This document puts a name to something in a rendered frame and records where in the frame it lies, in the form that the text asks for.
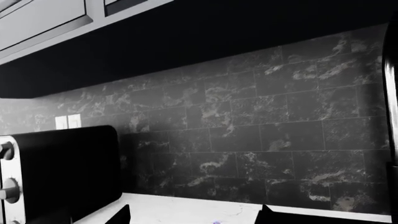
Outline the wide white cabinet door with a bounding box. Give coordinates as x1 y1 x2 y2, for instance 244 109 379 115
0 0 95 54

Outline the white cabinet door dark panel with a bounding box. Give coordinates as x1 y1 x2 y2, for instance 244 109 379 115
102 0 175 17

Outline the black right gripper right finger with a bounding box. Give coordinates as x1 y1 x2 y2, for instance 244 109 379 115
254 203 281 224

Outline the white wall outlet plate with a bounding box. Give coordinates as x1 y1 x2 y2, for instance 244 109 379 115
55 113 82 131

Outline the black toaster oven silver panel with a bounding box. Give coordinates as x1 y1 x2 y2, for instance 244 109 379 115
0 125 124 224

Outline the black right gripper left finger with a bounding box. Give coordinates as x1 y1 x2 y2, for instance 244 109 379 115
104 204 131 224

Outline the dark steel refrigerator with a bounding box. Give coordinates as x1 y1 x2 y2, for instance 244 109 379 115
381 22 398 217

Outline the white upper cabinet body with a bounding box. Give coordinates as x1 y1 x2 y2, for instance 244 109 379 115
0 0 398 99

